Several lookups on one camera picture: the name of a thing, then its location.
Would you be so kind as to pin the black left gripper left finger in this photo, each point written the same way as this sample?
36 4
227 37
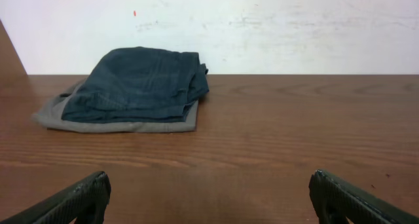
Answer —
84 202

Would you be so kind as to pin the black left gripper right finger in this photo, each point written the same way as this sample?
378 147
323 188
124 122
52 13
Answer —
336 201

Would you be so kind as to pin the folded grey garment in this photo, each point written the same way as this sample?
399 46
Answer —
50 116

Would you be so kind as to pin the folded dark blue garment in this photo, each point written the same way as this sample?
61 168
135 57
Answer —
139 84

